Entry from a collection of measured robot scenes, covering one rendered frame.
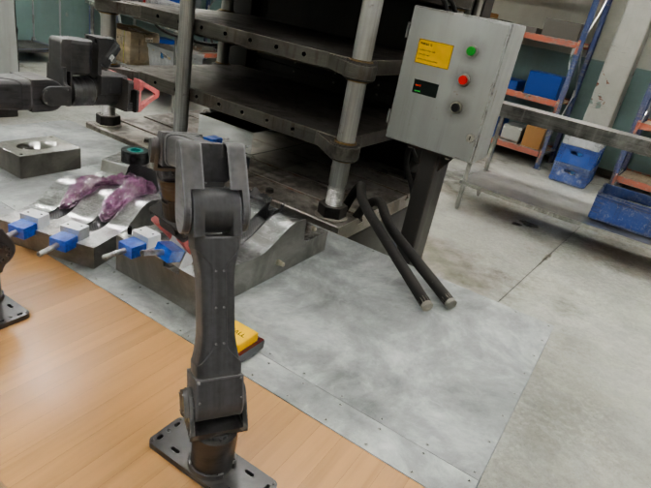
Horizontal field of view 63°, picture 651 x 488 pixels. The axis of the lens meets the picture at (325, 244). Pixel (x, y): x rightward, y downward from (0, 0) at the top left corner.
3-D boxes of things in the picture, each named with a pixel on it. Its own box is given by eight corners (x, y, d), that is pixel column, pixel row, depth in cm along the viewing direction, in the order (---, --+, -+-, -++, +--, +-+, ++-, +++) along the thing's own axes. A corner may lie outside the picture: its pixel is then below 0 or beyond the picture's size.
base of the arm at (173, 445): (183, 381, 83) (147, 405, 77) (286, 448, 75) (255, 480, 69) (180, 419, 86) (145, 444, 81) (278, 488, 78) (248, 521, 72)
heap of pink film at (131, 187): (112, 225, 130) (112, 195, 127) (50, 206, 134) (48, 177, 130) (169, 195, 154) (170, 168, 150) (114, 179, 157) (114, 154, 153)
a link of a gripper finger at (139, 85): (144, 73, 119) (108, 72, 111) (167, 80, 116) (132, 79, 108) (142, 104, 122) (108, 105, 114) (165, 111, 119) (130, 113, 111)
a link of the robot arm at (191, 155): (149, 127, 93) (185, 143, 67) (201, 130, 97) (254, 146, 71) (148, 197, 96) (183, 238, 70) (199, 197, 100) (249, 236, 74)
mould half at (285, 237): (197, 317, 112) (201, 260, 107) (115, 269, 123) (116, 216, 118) (324, 250, 152) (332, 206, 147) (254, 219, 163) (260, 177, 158)
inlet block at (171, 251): (145, 271, 102) (156, 247, 101) (128, 258, 104) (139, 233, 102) (190, 267, 114) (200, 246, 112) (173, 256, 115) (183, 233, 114)
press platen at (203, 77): (349, 203, 169) (359, 150, 162) (89, 103, 225) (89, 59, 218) (443, 164, 236) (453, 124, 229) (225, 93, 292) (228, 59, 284)
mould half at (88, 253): (94, 269, 122) (93, 226, 117) (-2, 239, 126) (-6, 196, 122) (199, 203, 166) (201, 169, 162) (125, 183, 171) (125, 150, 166)
